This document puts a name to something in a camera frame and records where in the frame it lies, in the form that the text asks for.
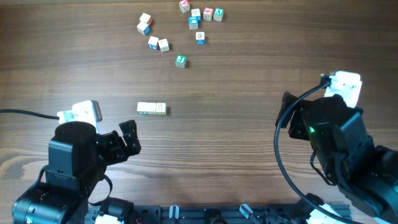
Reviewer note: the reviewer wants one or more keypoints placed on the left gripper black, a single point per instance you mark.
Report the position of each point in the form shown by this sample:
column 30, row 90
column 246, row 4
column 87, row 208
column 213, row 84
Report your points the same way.
column 115, row 144

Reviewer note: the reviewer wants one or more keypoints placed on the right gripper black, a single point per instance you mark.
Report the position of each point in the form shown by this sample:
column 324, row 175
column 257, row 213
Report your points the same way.
column 292, row 116

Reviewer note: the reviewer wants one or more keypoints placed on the plain white picture block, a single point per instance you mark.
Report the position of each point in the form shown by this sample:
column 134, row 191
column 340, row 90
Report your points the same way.
column 142, row 107

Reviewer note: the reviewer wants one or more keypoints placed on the green-sided picture block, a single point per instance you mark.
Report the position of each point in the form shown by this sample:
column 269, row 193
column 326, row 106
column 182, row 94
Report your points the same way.
column 161, row 108

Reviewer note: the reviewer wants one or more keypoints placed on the red V block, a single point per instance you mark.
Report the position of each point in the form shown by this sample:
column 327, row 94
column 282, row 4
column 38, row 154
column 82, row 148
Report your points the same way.
column 151, row 108

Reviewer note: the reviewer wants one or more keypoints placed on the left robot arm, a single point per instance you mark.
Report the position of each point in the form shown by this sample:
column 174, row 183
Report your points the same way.
column 78, row 159

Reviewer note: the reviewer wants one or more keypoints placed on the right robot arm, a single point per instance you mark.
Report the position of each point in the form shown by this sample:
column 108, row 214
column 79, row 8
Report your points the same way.
column 365, row 173

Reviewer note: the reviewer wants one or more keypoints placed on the green J letter block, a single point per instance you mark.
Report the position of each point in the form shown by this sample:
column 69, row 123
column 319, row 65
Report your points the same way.
column 181, row 61

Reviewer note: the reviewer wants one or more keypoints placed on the blue P letter block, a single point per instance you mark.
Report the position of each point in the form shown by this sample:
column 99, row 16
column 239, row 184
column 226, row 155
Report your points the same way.
column 153, row 42

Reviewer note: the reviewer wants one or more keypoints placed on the green-sided Z block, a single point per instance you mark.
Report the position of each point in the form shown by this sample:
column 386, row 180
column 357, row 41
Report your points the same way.
column 163, row 45

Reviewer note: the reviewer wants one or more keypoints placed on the blue-sided white block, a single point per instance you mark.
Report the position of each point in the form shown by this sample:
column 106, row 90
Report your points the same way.
column 143, row 28

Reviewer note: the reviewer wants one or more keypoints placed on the red-sided white block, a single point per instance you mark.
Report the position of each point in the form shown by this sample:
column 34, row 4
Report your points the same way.
column 146, row 18

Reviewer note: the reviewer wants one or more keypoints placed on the blue D letter block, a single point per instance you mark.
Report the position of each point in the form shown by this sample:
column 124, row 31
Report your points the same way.
column 200, row 38

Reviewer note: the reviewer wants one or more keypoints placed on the blue-topped block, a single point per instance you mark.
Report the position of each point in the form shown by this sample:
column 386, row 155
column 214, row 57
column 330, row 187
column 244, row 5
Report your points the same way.
column 193, row 22

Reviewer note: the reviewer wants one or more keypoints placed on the blue-sided picture block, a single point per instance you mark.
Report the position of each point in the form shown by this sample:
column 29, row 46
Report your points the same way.
column 196, row 13

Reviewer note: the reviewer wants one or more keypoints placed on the green V block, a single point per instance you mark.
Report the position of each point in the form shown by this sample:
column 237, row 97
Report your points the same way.
column 218, row 14

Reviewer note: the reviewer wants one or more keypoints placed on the red A top block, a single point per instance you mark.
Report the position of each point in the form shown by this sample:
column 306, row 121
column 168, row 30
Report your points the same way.
column 184, row 5

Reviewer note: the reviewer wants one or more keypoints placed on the red 6 block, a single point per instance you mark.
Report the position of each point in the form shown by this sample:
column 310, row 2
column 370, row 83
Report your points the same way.
column 208, row 13

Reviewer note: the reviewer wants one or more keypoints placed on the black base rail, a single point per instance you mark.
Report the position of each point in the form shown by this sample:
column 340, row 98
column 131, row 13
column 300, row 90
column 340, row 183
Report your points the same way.
column 272, row 213

